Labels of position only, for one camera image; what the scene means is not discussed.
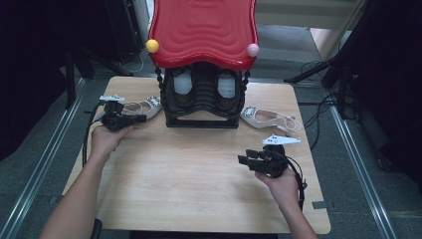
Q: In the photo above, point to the white buckled shoe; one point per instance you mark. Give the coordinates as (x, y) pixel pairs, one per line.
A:
(151, 108)
(257, 119)

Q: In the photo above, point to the metal floor rail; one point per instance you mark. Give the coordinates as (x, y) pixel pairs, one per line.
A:
(363, 176)
(40, 166)

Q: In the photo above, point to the black tripod stand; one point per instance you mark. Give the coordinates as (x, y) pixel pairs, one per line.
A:
(70, 83)
(345, 96)

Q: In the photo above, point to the light wooden cabinet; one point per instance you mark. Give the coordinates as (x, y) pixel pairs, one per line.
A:
(328, 40)

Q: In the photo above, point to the person's left hand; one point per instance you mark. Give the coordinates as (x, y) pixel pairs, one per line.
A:
(104, 142)

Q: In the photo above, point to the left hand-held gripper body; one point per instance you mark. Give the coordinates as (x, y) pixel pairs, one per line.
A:
(114, 121)

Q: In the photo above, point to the dark curtain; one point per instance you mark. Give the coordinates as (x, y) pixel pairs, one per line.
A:
(398, 66)
(26, 66)

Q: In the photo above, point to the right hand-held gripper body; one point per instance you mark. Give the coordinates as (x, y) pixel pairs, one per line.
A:
(275, 162)

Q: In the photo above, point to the person's right hand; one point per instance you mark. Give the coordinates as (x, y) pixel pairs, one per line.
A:
(283, 189)

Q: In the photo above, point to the grey tape mark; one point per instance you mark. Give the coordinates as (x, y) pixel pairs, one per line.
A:
(54, 200)

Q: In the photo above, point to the red and black shoe rack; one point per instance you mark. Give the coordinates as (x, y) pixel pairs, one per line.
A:
(202, 33)

